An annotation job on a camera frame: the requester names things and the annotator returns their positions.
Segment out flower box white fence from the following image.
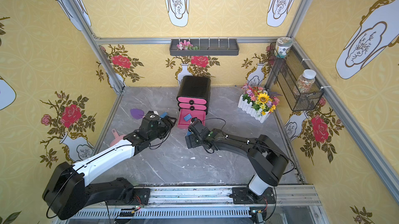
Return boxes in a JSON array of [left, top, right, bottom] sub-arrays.
[[238, 83, 280, 123]]

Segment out black wire basket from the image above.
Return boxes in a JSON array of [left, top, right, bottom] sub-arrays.
[[266, 42, 324, 112]]

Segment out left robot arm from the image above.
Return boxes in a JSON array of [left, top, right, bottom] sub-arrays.
[[42, 111, 178, 220]]

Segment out pink flowers in tray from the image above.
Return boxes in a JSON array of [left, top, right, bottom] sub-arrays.
[[176, 40, 199, 50]]

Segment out black pink drawer cabinet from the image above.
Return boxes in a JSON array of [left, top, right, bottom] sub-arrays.
[[177, 76, 211, 129]]

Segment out jar with white lid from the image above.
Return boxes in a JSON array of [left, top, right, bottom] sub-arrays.
[[294, 69, 316, 96]]

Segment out purple pink toy shovel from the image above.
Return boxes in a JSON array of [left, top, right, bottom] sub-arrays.
[[130, 108, 145, 119]]

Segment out grey wall shelf tray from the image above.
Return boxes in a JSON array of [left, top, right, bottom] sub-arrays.
[[169, 38, 240, 56]]

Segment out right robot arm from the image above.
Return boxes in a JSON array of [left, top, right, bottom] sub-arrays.
[[185, 118, 291, 204]]

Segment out jar with green label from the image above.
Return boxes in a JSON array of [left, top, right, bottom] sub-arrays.
[[274, 37, 293, 59]]

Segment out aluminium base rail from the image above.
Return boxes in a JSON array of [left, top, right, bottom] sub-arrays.
[[65, 185, 329, 224]]

